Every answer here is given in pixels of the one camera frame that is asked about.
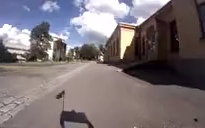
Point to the small pale building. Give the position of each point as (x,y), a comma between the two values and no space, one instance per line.
(100,57)

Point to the group of distant trees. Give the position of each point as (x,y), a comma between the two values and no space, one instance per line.
(89,51)

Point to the grey asphalt pavement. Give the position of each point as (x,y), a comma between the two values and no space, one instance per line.
(123,100)

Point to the leafy tree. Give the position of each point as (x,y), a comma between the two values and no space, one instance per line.
(40,40)

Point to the grey asphalt road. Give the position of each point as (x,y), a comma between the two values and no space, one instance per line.
(23,81)

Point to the long pale building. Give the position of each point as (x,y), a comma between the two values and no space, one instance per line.
(18,52)

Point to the grass strip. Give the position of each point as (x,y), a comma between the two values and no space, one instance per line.
(10,68)

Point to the tall pine tree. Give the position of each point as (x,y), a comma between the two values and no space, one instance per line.
(1,53)

